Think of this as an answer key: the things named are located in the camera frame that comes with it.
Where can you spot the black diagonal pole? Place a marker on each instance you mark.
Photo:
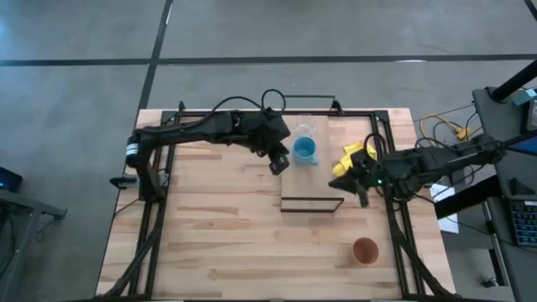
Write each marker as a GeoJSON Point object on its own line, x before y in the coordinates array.
{"type": "Point", "coordinates": [516, 81]}

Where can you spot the black triangular bracket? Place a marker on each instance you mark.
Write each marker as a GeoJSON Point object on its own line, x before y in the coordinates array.
{"type": "Point", "coordinates": [520, 188]}

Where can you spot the grey side desk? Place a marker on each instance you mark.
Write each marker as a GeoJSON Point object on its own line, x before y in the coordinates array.
{"type": "Point", "coordinates": [499, 184]}

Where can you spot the backlit keyboard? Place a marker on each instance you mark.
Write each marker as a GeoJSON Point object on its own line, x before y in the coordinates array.
{"type": "Point", "coordinates": [524, 222]}

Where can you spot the blue ceramic mug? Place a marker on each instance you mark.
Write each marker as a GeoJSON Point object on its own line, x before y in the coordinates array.
{"type": "Point", "coordinates": [304, 149]}

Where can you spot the grey metal side table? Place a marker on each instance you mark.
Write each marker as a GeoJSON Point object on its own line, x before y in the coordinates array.
{"type": "Point", "coordinates": [25, 205]}

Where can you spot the white paper sheet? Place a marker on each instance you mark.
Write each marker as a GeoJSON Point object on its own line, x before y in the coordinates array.
{"type": "Point", "coordinates": [449, 224]}

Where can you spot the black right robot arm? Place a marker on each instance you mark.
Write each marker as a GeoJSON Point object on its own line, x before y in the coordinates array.
{"type": "Point", "coordinates": [444, 159]}

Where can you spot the wooden shelf with metal ends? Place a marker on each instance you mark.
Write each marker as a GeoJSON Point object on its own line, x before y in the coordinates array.
{"type": "Point", "coordinates": [308, 184]}

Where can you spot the black crossbar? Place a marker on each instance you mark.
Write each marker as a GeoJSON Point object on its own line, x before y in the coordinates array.
{"type": "Point", "coordinates": [465, 201]}

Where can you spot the black device with blue light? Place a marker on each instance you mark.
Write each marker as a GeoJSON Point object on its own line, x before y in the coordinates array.
{"type": "Point", "coordinates": [9, 179]}

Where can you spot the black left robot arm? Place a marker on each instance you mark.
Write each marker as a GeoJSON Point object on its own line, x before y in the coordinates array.
{"type": "Point", "coordinates": [189, 130]}

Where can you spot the clear glass cup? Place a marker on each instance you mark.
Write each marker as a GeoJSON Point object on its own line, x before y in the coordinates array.
{"type": "Point", "coordinates": [306, 125]}

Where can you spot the yellow cloth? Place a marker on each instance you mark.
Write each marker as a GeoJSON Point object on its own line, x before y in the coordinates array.
{"type": "Point", "coordinates": [344, 161]}

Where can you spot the teal box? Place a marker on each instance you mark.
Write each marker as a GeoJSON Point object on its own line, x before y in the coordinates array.
{"type": "Point", "coordinates": [524, 97]}

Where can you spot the brown cup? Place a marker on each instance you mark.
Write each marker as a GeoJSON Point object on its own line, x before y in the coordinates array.
{"type": "Point", "coordinates": [365, 250]}

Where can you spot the black metal table frame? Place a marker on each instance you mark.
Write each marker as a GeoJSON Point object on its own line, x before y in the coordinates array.
{"type": "Point", "coordinates": [153, 251]}

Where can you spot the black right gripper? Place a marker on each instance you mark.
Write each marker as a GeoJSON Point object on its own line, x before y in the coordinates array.
{"type": "Point", "coordinates": [369, 172]}

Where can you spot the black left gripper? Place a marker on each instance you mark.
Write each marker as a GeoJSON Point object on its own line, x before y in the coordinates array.
{"type": "Point", "coordinates": [268, 130]}

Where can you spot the dark laptop screen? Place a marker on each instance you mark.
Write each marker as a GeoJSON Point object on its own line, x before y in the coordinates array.
{"type": "Point", "coordinates": [524, 146]}

